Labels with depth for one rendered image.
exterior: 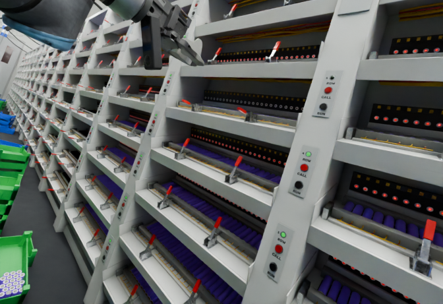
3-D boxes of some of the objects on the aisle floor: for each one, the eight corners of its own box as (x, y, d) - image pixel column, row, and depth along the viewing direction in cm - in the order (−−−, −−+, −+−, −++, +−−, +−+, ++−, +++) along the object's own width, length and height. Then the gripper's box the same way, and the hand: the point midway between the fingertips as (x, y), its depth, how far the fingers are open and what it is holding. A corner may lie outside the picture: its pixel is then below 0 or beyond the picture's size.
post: (198, 589, 41) (432, -179, 52) (171, 522, 47) (385, -152, 58) (248, 485, 56) (420, -91, 67) (223, 444, 62) (385, -78, 73)
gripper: (159, -23, 42) (220, 45, 58) (136, -9, 49) (196, 48, 65) (144, 14, 41) (209, 72, 57) (121, 22, 48) (186, 72, 64)
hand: (196, 64), depth 60 cm, fingers open, 3 cm apart
